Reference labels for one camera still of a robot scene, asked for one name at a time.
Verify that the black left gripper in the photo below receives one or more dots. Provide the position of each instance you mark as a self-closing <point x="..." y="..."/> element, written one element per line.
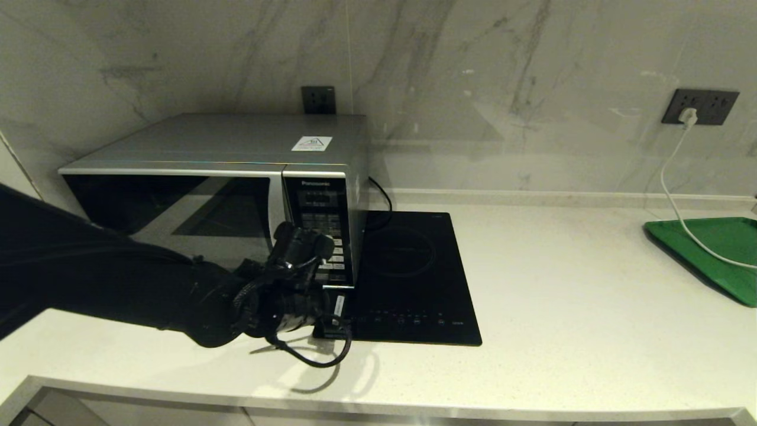
<point x="298" y="245"/>

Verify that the glass microwave door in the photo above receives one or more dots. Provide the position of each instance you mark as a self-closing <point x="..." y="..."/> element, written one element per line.
<point x="148" y="201"/>

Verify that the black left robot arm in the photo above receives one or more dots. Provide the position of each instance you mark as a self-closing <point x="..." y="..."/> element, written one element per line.
<point x="89" y="272"/>

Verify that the silver Panasonic microwave body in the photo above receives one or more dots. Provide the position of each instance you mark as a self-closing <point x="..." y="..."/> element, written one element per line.
<point x="236" y="136"/>

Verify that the white warning sticker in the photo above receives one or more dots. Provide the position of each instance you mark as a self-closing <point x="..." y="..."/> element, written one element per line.
<point x="311" y="144"/>

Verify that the black induction cooktop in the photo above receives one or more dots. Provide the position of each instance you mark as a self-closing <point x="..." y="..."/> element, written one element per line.
<point x="414" y="266"/>

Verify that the white power plug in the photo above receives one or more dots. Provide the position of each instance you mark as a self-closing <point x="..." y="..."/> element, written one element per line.
<point x="687" y="117"/>

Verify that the green plastic tray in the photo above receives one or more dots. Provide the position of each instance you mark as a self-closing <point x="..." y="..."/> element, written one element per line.
<point x="727" y="242"/>

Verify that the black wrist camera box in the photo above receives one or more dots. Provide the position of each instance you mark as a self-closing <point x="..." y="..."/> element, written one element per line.
<point x="336" y="316"/>

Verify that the black wide wall socket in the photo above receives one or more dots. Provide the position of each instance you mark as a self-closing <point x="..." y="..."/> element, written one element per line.
<point x="715" y="106"/>

